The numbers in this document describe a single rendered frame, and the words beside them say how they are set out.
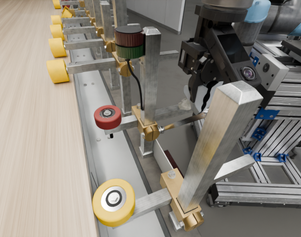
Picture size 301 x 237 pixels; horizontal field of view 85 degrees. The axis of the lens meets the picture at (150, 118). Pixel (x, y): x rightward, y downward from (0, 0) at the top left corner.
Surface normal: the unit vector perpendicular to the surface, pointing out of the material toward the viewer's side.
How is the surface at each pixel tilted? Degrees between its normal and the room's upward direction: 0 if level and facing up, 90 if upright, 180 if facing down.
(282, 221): 0
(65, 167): 0
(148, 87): 90
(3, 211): 0
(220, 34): 31
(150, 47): 90
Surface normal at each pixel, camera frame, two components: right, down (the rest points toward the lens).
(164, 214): 0.04, -0.74
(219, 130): -0.92, 0.23
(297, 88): -0.02, 0.67
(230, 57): 0.23, -0.31
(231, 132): 0.39, 0.63
